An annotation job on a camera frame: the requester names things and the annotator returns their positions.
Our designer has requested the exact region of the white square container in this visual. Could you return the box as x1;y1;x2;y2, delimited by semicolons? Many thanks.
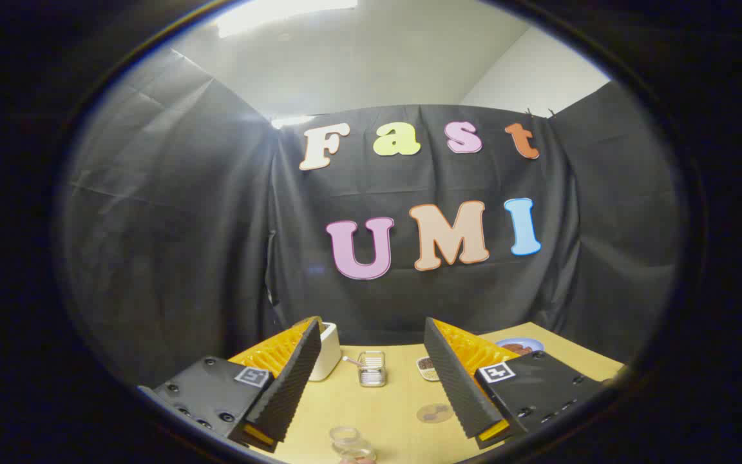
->
309;322;343;382

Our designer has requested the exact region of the wooden table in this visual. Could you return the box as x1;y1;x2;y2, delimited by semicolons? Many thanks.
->
273;322;626;464

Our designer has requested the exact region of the black backdrop cloth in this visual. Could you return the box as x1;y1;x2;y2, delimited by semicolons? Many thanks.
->
59;48;682;389

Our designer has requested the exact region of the clear glass cup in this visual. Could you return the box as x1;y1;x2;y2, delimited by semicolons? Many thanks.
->
328;425;363;452

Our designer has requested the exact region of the small dish of seeds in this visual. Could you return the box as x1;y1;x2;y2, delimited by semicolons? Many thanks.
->
415;355;442;382

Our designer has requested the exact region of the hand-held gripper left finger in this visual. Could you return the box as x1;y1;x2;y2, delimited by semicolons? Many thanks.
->
138;316;323;453

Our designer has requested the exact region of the clear glass box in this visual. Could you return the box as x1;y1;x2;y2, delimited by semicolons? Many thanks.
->
357;351;387;388

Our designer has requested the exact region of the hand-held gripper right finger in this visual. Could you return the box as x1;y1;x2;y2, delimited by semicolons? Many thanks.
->
424;316;607;450

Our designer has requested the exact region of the blue plate with brown food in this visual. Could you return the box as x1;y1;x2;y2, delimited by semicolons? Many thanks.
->
495;337;545;357

